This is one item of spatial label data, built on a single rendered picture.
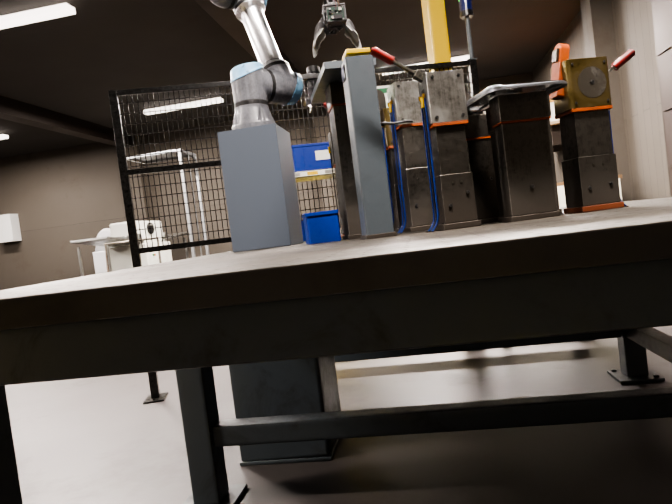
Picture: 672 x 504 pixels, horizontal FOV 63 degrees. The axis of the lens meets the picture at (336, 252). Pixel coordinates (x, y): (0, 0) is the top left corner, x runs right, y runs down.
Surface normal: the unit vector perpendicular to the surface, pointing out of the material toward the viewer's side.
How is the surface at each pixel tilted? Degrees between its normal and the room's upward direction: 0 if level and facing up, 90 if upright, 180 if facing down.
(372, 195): 90
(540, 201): 90
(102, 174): 90
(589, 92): 90
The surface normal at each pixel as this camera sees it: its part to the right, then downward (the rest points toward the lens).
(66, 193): -0.15, 0.06
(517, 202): 0.14, 0.02
